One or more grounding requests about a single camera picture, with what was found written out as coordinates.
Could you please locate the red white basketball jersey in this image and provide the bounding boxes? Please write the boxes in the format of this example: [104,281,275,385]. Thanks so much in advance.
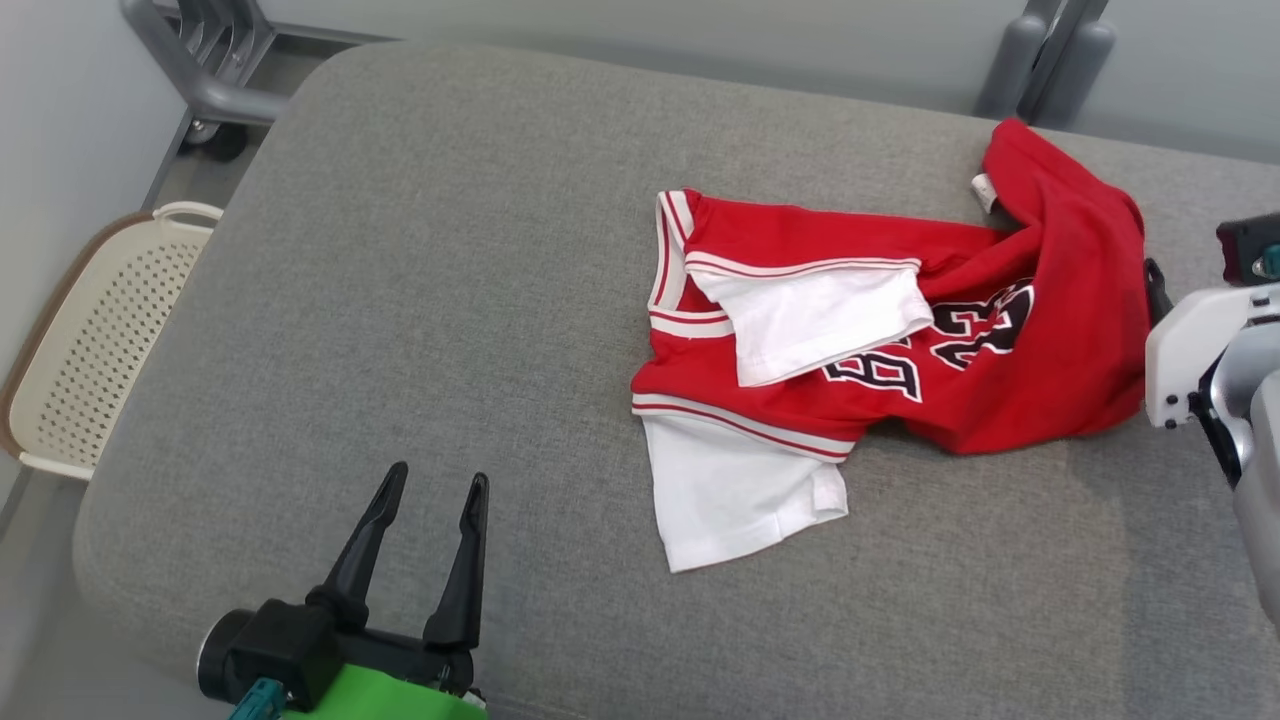
[630,118,1151,574]

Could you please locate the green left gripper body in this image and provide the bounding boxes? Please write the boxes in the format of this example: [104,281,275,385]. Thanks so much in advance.
[285,625,491,720]

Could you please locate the grey fabric sofa cushion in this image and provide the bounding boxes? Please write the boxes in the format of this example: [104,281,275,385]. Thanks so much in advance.
[72,40,1280,720]

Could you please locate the beige perforated laundry basket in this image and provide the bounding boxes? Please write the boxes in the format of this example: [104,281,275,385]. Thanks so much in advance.
[0,202,223,483]

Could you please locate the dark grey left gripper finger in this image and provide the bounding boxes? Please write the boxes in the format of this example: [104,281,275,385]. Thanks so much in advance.
[307,462,409,631]
[423,473,491,651]

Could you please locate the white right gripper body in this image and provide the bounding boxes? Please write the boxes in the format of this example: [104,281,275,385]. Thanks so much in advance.
[1145,283,1280,431]

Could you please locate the grey metal wheeled stand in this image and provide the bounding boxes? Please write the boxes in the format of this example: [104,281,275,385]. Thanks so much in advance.
[120,0,391,161]

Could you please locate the left black cable teal plug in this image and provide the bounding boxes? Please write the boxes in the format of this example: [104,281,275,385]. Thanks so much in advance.
[228,678,291,720]

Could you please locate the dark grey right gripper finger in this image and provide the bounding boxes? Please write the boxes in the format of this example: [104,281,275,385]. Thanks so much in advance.
[1145,258,1173,326]

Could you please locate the grey double upright pole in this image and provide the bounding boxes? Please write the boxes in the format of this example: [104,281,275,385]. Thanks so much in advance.
[975,0,1116,126]

